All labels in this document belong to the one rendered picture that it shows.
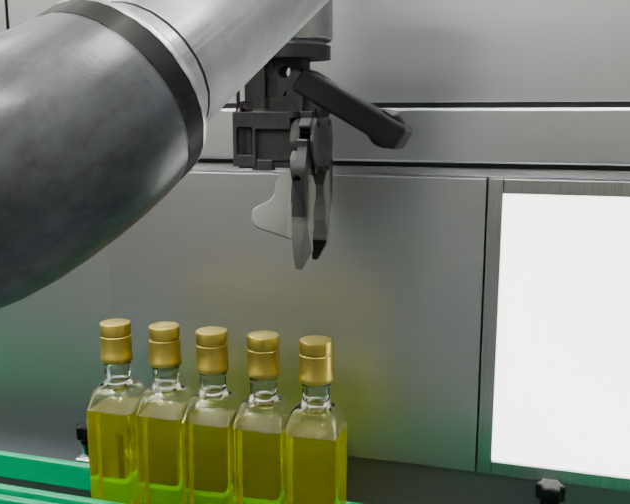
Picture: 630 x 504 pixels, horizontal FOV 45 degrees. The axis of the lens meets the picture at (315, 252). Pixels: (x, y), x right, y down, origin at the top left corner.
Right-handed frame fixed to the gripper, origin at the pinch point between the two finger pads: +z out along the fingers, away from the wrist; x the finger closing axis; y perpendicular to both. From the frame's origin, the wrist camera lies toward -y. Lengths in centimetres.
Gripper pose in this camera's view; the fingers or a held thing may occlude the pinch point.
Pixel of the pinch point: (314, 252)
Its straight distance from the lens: 75.9
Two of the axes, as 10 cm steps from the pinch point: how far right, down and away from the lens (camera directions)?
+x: -2.7, 1.7, -9.5
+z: 0.0, 9.8, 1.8
